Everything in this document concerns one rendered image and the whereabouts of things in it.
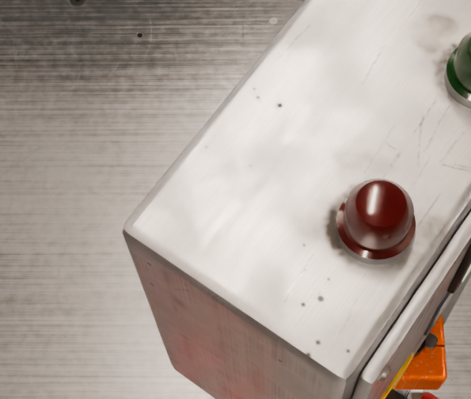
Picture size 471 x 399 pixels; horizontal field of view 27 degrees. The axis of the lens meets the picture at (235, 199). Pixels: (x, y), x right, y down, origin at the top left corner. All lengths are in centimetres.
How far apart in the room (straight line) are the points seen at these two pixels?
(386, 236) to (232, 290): 5
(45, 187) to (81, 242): 8
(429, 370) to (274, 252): 30
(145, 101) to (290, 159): 76
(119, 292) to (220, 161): 68
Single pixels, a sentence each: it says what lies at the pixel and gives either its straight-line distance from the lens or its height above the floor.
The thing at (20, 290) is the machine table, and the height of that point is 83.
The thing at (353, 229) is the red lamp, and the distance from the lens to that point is 32.
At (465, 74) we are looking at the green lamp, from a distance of 35.
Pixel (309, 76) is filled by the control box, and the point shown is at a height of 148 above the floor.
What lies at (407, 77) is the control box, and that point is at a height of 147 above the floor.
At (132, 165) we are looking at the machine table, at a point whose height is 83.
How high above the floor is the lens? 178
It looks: 66 degrees down
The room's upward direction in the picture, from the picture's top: 5 degrees counter-clockwise
